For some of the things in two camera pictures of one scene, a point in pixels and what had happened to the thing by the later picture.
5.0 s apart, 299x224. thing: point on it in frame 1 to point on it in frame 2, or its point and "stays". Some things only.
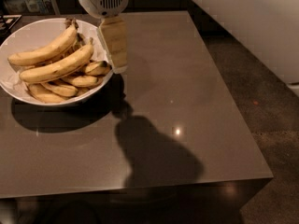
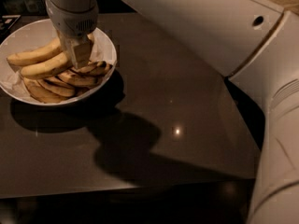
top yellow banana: x=49 y=50 stays
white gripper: x=104 y=1 to x=72 y=21
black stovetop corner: x=7 y=23 stays
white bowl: x=41 y=34 stays
